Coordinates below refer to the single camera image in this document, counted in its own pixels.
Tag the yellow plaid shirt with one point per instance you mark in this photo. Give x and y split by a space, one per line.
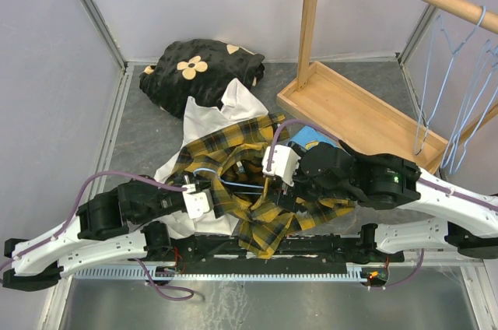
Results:
230 161

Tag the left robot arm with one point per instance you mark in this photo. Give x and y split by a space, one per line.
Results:
120 224

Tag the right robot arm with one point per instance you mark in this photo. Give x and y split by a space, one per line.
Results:
457 218

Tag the white shirt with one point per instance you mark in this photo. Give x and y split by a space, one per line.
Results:
238 104

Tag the blue folded cloth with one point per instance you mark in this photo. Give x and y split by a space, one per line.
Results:
307 137

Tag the black flower-pattern garment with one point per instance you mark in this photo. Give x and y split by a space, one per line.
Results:
199 68

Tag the wooden clothes rack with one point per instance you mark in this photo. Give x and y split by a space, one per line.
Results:
350 113

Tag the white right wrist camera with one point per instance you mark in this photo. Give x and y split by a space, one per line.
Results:
282 162

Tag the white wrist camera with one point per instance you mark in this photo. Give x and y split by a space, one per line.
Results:
282 162
197 202

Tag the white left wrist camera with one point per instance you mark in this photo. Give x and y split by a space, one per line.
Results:
197 202

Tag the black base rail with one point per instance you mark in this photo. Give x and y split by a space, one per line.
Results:
295 254

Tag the white slotted cable duct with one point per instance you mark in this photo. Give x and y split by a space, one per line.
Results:
353 274

